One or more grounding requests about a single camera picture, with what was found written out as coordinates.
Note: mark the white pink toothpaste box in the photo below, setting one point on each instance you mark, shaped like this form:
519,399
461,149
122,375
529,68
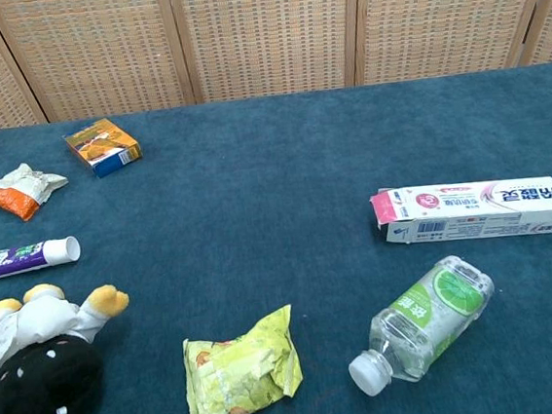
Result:
476,207

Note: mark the purple and white tube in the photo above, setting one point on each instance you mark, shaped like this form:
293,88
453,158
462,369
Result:
17,259

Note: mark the orange blue snack box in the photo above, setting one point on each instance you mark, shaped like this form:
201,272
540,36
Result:
101,145

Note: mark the clear bottle green label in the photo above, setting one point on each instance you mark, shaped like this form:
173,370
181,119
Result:
428,319

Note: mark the blue felt table cover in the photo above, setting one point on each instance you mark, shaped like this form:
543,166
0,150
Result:
255,194

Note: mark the yellow green snack bag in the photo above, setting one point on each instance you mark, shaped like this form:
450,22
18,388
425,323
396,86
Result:
238,377

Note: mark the woven wooden folding screen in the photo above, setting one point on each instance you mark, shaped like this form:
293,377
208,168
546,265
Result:
264,32

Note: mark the orange white snack packet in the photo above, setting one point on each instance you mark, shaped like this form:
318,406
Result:
15,193

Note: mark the plush doll black head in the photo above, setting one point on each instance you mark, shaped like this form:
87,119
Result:
44,386

